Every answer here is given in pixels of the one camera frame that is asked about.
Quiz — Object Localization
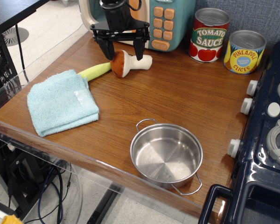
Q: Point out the tomato sauce can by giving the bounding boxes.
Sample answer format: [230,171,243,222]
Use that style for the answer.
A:
[189,7,231,63]

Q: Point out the white stove knob middle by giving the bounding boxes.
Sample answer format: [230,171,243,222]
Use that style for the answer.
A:
[240,98,253,115]

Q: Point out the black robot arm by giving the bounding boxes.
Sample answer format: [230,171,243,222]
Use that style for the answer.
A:
[90,0,150,61]

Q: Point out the black desk frame left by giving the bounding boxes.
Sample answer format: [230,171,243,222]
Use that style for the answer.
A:
[0,0,47,88]

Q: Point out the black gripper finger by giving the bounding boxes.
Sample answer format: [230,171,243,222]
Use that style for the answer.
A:
[133,37,144,61]
[97,38,115,60]

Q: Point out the yellow green plush corn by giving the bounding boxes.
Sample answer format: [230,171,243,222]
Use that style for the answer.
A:
[78,62,111,82]

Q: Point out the white stove knob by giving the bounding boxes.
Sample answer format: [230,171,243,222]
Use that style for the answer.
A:
[246,80,258,97]
[240,98,253,115]
[227,139,241,158]

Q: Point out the light blue folded towel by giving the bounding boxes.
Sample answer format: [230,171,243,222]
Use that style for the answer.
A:
[27,70,99,137]

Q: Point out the pineapple slices can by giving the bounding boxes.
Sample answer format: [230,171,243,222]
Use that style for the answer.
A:
[224,30,267,75]

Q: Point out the stainless steel pot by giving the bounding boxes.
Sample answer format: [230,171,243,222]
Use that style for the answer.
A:
[130,121,203,196]

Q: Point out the dark blue toy stove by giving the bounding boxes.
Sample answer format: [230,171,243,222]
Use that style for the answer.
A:
[199,41,280,224]

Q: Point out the white stove knob top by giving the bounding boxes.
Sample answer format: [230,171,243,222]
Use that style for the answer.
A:
[246,80,258,97]

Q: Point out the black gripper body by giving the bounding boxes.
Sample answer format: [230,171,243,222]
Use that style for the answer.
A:
[90,3,150,43]

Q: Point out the teal toy microwave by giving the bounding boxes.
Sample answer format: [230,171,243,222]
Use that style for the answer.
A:
[78,0,196,52]

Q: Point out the floor cables under table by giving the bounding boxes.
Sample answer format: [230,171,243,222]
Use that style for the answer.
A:
[23,161,73,224]

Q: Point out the white stove knob bottom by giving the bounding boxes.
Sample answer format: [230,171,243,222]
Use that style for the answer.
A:
[227,139,241,158]

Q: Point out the brown white plush mushroom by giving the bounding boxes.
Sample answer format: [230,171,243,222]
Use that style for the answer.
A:
[110,50,153,78]

